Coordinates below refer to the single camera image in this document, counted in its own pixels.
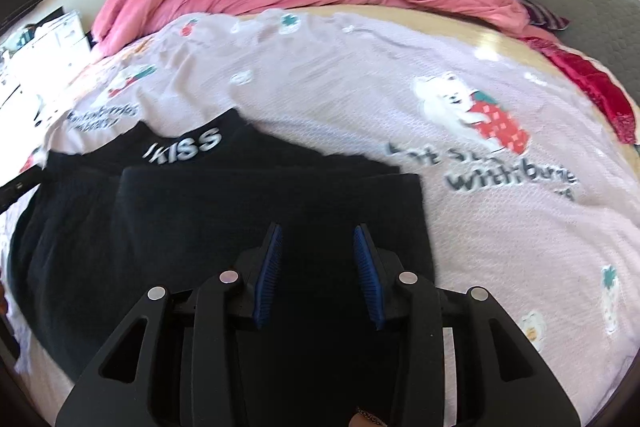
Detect right hand red nails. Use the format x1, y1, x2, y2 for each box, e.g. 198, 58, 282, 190
348, 411, 386, 427

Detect strawberry bear bed sheet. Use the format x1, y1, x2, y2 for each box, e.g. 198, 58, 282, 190
14, 8, 640, 423

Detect left hand red nails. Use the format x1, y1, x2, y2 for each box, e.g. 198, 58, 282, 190
0, 283, 9, 317

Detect grey headboard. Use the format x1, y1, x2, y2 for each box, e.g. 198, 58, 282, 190
530, 0, 640, 101

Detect red patterned pillow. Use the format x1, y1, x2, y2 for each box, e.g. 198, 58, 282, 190
522, 37, 639, 145

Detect black sweater orange cuffs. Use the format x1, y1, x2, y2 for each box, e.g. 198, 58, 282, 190
9, 110, 434, 426

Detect striped purple pillow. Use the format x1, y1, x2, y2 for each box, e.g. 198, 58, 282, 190
518, 0, 570, 31

